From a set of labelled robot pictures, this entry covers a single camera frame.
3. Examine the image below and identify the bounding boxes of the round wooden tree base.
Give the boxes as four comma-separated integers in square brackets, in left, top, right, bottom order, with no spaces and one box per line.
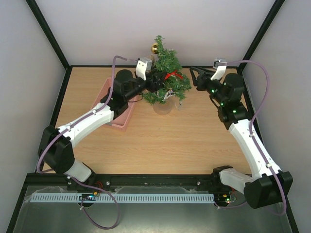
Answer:
[153,100,173,116]

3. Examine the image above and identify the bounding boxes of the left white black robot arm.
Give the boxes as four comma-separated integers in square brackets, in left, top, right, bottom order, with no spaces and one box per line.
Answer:
[36,69,167,182]

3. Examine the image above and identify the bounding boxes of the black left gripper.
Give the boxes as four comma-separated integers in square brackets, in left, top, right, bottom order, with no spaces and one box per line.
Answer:
[125,67,167,102]

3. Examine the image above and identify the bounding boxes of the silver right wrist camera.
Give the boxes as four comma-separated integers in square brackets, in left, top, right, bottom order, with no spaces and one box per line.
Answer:
[213,58,227,69]

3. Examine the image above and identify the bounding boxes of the clear plastic battery box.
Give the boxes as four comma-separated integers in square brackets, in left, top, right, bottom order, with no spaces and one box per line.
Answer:
[175,101,183,111]

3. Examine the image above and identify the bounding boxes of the black front frame rail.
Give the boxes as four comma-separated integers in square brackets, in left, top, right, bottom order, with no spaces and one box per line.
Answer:
[23,173,248,193]

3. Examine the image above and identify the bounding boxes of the small green christmas tree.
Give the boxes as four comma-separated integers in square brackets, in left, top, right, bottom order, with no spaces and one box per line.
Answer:
[142,35,192,105]

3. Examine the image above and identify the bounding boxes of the red ribbon bow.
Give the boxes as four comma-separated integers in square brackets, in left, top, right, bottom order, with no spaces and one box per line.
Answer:
[164,70,183,80]

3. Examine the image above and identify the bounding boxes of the pink perforated plastic basket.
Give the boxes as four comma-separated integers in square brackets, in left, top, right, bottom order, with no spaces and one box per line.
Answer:
[91,77,139,131]

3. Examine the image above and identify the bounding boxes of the gold bauble ornament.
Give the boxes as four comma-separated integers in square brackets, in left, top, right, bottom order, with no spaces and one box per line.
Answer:
[151,43,158,54]

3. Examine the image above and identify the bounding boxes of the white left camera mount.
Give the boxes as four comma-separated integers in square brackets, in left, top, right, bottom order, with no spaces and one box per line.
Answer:
[136,64,150,81]

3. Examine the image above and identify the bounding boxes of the clear led string lights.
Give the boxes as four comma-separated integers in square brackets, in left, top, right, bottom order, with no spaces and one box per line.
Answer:
[150,48,188,100]

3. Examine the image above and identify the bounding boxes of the light blue slotted cable duct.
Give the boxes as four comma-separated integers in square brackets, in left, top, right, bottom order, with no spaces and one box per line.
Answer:
[30,193,214,204]

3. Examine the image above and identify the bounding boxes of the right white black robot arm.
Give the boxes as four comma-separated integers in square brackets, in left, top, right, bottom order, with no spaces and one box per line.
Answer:
[190,66,293,209]

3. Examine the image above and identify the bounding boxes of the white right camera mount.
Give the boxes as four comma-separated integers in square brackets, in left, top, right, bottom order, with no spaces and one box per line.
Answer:
[210,66,227,81]

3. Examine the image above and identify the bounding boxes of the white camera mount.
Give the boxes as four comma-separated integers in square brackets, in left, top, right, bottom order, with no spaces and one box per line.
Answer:
[136,64,150,81]
[210,66,227,81]

